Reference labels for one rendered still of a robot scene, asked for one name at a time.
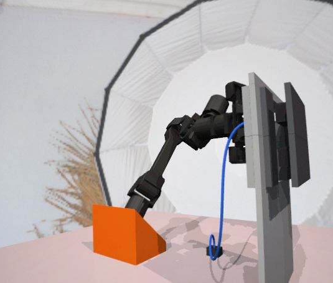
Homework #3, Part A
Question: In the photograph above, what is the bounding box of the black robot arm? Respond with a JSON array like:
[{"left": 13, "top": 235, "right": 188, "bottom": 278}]
[{"left": 125, "top": 94, "right": 229, "bottom": 218}]

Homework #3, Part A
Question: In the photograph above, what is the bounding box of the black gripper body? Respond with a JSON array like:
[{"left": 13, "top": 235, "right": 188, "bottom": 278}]
[{"left": 207, "top": 81, "right": 246, "bottom": 164}]

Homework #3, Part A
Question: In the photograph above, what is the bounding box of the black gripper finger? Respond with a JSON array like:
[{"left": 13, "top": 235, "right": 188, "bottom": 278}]
[
  {"left": 237, "top": 128, "right": 245, "bottom": 143},
  {"left": 235, "top": 100, "right": 243, "bottom": 114}
]

